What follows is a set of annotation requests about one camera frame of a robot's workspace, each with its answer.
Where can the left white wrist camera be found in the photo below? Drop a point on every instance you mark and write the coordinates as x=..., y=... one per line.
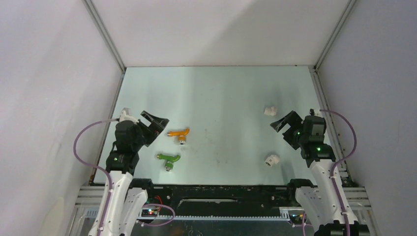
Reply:
x=126, y=115

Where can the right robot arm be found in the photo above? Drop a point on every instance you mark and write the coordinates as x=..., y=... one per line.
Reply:
x=325, y=203

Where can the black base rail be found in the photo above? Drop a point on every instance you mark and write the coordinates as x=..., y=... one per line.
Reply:
x=224, y=200

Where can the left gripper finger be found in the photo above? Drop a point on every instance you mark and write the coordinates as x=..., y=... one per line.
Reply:
x=152, y=118
x=157, y=126

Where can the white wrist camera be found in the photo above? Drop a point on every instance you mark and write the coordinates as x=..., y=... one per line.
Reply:
x=126, y=115
x=316, y=112

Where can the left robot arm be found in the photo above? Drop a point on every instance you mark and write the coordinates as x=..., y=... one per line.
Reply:
x=121, y=203

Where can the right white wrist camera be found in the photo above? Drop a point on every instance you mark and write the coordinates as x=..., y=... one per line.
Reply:
x=316, y=112

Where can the green water faucet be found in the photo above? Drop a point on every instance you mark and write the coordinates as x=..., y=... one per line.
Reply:
x=169, y=161

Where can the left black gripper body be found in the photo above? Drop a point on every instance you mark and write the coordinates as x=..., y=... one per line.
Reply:
x=145, y=133

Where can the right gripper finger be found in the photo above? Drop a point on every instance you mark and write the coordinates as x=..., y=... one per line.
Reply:
x=278, y=125
x=292, y=117

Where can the white pipe elbow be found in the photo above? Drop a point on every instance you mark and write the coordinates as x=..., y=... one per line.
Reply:
x=272, y=160

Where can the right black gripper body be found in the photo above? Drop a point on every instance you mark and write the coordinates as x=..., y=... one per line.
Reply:
x=293, y=135

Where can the white ventilated cable duct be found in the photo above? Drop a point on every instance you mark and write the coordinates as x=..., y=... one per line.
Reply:
x=284, y=216

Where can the far white pipe elbow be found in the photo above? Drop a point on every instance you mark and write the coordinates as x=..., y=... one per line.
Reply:
x=270, y=111

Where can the orange water faucet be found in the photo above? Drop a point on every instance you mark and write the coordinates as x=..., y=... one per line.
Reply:
x=180, y=135

